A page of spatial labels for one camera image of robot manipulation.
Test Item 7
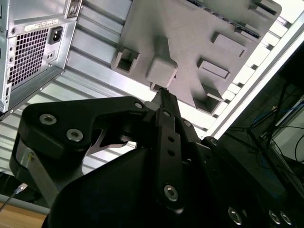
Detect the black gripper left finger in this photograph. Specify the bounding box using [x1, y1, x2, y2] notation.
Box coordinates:
[10, 88, 185, 214]

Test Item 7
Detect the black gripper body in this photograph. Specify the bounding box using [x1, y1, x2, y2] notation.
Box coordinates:
[42, 148, 221, 228]

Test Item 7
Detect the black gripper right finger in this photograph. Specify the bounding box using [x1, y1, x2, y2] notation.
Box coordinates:
[166, 92, 295, 228]

